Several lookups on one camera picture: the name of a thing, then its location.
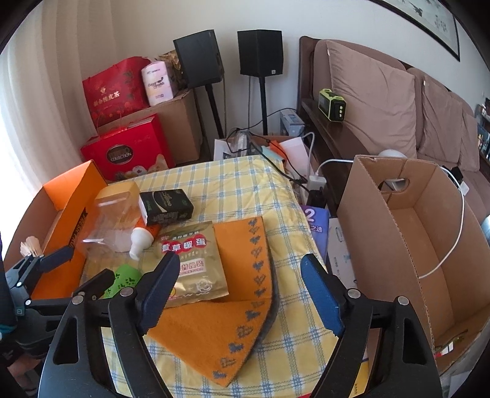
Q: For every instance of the clear plastic container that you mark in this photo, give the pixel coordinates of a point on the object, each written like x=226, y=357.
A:
x=115, y=214

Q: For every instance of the white power adapter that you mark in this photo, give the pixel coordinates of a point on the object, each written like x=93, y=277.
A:
x=317, y=183

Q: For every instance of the pink toilet paper pack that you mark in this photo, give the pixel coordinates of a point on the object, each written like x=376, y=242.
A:
x=159, y=82

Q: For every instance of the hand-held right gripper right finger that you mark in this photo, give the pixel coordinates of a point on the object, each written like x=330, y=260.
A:
x=323, y=302

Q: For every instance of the white curtain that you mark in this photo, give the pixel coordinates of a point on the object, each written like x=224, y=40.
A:
x=46, y=95

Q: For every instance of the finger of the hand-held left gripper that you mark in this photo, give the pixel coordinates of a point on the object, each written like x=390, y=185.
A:
x=98, y=282
x=57, y=257

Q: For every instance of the white carton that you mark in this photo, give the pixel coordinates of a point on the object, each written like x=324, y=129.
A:
x=342, y=256

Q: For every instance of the framed wall picture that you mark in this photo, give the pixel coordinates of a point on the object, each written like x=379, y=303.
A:
x=440, y=23

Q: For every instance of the blue and white box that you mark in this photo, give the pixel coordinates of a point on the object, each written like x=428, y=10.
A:
x=291, y=120

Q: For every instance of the orange felt mat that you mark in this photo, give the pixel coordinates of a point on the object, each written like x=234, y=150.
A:
x=237, y=268

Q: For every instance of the black speaker stand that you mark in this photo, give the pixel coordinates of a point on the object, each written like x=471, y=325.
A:
x=263, y=103
x=212, y=111

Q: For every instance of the open brown cardboard box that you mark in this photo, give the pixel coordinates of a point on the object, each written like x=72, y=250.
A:
x=413, y=245

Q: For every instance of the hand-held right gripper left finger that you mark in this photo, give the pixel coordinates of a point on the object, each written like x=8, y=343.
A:
x=157, y=302

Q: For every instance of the tall red gift bag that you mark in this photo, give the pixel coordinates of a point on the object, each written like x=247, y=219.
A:
x=115, y=92

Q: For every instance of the white round device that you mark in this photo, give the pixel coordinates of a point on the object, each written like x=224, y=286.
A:
x=392, y=154

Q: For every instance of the red gift box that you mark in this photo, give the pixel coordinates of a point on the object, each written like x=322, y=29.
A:
x=180, y=118

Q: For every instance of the red gift box bag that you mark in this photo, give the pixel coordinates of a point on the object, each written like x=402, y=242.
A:
x=126, y=149

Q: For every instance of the green portable radio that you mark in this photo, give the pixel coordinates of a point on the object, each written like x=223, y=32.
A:
x=333, y=105

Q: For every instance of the black tissue pack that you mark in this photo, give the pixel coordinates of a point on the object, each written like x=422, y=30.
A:
x=168, y=206

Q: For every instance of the white paper bag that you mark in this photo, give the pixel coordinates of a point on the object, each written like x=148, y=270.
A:
x=294, y=157

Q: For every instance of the brown sofa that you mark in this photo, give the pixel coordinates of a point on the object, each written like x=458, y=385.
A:
x=306, y=69

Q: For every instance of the white feather shuttlecock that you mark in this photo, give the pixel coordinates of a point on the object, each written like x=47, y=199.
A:
x=31, y=247

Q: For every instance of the purple box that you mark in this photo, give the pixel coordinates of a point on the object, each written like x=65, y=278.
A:
x=317, y=225

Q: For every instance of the yellow checked tablecloth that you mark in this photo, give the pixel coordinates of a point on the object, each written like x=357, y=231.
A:
x=245, y=183

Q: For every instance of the orange tube with white cap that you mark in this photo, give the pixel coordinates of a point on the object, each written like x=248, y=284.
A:
x=139, y=239

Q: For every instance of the beige sofa cushion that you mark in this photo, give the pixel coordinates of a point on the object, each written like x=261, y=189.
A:
x=371, y=99
x=440, y=122
x=470, y=141

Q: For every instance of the gold foil packet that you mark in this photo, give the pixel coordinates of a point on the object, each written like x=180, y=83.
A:
x=195, y=268

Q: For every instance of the green plastic egg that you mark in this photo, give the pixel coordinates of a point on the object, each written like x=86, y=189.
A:
x=126, y=277

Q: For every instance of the black speaker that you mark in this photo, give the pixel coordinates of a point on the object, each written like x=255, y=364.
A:
x=260, y=51
x=199, y=57

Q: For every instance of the orange cardboard box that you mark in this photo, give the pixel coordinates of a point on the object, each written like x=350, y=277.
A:
x=65, y=229

